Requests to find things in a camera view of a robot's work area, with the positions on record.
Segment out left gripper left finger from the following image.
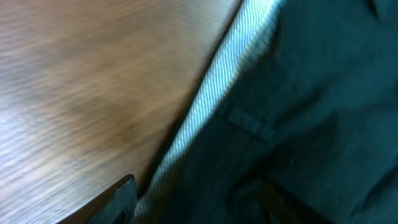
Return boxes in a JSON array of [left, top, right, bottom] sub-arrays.
[[59, 174, 137, 224]]

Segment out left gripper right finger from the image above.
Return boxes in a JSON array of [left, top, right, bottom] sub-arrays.
[[259, 179, 332, 224]]

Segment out black shorts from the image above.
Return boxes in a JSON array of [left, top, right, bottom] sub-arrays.
[[136, 0, 397, 223]]

